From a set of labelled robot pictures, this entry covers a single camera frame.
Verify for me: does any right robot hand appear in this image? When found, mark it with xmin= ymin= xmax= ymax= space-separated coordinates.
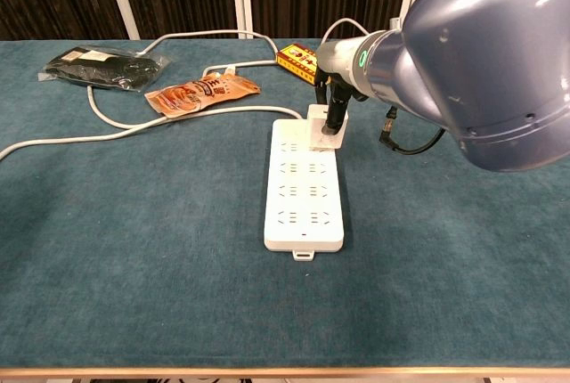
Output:
xmin=313 ymin=37 xmax=371 ymax=137

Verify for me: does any white power adapter plug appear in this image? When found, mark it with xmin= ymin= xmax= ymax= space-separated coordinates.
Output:
xmin=306 ymin=104 xmax=349 ymax=152

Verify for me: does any white power strip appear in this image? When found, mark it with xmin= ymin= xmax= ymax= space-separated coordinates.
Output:
xmin=263 ymin=118 xmax=347 ymax=264

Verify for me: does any red yellow small box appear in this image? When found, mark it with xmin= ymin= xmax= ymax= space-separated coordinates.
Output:
xmin=275 ymin=43 xmax=320 ymax=86

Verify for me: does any orange snack pouch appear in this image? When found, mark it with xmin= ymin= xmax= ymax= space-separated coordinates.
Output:
xmin=144 ymin=69 xmax=262 ymax=118

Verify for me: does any black item in clear bag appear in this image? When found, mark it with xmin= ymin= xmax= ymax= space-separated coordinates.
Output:
xmin=37 ymin=45 xmax=173 ymax=94

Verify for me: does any teal velvet tablecloth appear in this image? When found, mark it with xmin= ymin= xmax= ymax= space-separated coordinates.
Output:
xmin=0 ymin=37 xmax=570 ymax=371

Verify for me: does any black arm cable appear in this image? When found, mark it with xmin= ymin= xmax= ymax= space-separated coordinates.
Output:
xmin=378 ymin=105 xmax=446 ymax=156

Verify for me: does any white power strip cable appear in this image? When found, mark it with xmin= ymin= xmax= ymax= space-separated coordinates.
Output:
xmin=0 ymin=17 xmax=371 ymax=162

